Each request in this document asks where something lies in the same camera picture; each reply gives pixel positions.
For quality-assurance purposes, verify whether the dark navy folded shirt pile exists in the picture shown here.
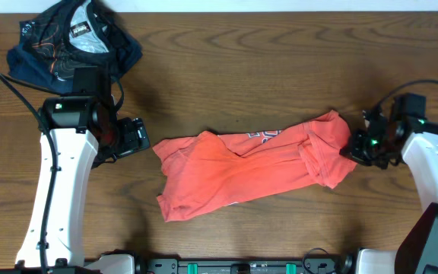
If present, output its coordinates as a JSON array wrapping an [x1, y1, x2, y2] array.
[[7, 0, 142, 94]]

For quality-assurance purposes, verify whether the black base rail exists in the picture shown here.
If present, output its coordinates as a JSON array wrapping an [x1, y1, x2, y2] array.
[[136, 255, 354, 274]]

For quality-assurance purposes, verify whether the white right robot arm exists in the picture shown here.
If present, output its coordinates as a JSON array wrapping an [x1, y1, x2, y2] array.
[[343, 110, 438, 273]]

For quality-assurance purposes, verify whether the orange red t-shirt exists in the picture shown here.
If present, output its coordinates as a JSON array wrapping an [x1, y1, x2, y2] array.
[[153, 110, 356, 222]]

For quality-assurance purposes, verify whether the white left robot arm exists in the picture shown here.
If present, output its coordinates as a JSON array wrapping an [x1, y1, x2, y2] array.
[[9, 96, 150, 273]]

